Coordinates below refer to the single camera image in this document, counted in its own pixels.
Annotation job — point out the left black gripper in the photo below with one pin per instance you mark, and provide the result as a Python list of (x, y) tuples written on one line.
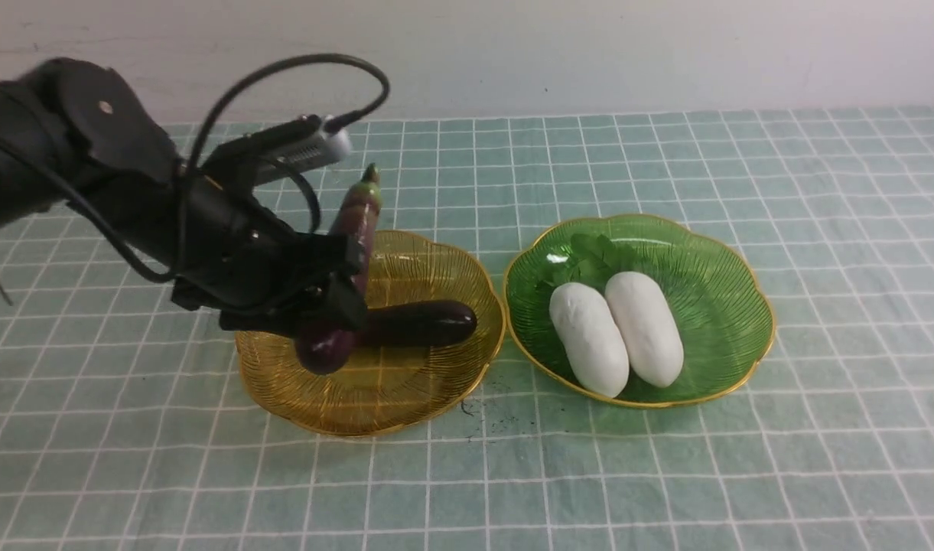
[(240, 259)]

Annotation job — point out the purple eggplant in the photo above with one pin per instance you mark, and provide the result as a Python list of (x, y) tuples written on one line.
[(428, 324), (324, 345)]

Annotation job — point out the white radish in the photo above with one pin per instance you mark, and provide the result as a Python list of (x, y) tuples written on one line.
[(584, 324), (639, 308)]

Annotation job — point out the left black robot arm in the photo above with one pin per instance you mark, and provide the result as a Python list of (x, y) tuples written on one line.
[(70, 124)]

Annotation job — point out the amber plastic plate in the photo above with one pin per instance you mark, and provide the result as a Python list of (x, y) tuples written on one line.
[(382, 390)]

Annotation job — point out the green checkered tablecloth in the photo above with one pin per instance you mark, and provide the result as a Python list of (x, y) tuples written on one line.
[(124, 425)]

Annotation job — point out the green plastic plate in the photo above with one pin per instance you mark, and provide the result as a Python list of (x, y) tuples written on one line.
[(726, 322)]

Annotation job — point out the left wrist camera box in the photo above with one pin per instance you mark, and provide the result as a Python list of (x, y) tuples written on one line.
[(302, 144)]

